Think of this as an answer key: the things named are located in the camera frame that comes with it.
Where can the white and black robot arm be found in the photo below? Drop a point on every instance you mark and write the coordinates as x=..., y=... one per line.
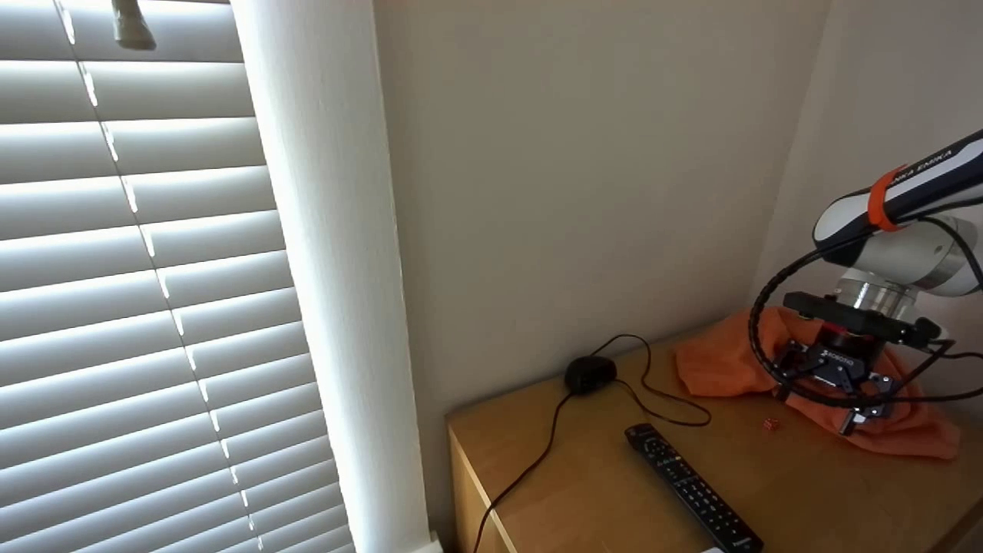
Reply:
x=922, y=249

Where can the white slatted window blind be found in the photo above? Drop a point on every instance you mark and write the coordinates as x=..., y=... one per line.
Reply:
x=125, y=308

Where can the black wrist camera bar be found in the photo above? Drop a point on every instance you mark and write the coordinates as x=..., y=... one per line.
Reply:
x=862, y=317

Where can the black tv remote control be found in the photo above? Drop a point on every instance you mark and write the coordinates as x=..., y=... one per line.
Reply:
x=691, y=489

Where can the small black round device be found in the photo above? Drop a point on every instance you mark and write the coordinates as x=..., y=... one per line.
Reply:
x=592, y=373

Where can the light wooden cabinet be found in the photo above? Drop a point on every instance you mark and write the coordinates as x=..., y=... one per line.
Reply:
x=716, y=481

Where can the orange crumpled cloth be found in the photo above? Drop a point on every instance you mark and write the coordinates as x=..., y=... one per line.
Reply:
x=722, y=365

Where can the grey blind tilt wand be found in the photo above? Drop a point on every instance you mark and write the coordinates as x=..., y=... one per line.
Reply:
x=132, y=30

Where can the white window frame post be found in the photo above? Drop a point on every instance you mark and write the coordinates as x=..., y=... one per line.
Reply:
x=339, y=255

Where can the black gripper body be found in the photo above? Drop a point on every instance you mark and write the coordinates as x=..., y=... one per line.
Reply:
x=832, y=366

